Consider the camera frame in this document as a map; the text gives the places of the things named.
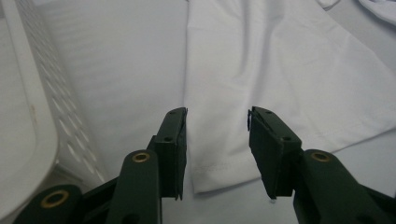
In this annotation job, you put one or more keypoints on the white perforated plastic basket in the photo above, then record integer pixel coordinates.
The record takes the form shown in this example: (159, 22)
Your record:
(18, 109)

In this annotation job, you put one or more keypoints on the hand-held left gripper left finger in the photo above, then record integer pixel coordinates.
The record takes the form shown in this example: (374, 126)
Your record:
(172, 155)

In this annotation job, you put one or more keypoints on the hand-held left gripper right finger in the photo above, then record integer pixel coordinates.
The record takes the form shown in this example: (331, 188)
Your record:
(274, 155)

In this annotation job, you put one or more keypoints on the white pants with black waistband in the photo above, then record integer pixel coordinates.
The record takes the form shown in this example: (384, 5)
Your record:
(264, 62)

